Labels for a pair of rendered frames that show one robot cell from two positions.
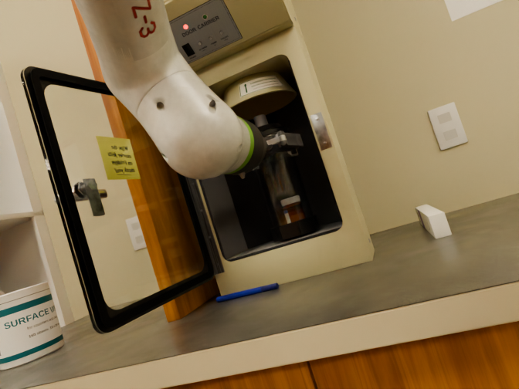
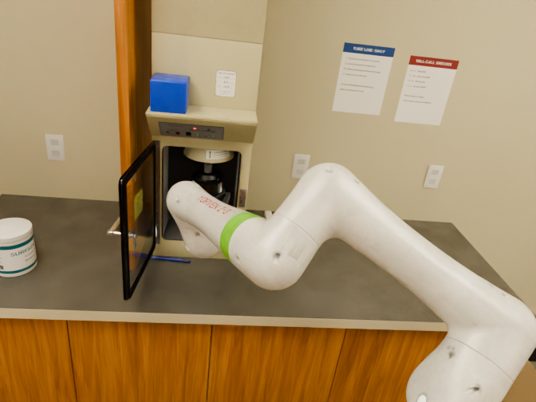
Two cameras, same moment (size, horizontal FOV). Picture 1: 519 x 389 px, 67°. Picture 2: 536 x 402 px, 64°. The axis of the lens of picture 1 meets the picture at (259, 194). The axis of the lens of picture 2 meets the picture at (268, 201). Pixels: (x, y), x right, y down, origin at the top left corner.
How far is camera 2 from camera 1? 1.00 m
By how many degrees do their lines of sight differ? 39
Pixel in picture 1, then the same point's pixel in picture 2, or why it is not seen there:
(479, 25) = (343, 120)
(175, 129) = (201, 247)
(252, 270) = (176, 247)
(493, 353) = (275, 329)
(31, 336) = (26, 260)
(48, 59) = not seen: outside the picture
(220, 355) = (180, 317)
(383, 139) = (264, 158)
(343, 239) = not seen: hidden behind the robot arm
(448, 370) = (259, 331)
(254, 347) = (196, 317)
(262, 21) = (238, 139)
